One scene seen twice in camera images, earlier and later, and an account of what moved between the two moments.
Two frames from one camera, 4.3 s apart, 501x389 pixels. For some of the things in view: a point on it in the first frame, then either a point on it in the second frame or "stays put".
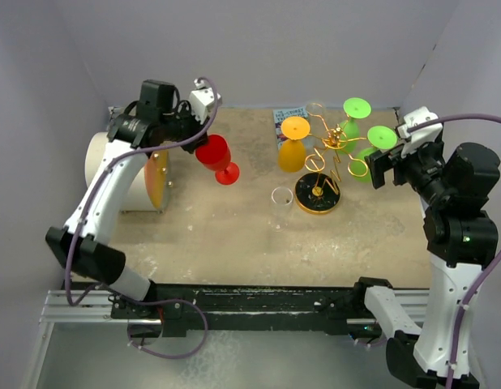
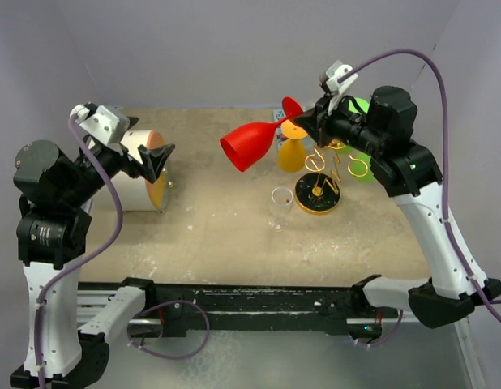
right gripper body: x=423 y=168 to x=350 y=127
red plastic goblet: x=216 y=155 to x=245 y=146
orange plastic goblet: x=292 y=153 stays put
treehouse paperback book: x=280 y=115 stays put
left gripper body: x=181 y=126 to x=113 y=158
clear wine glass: x=281 y=200 stays put
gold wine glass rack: x=317 y=191 stays put
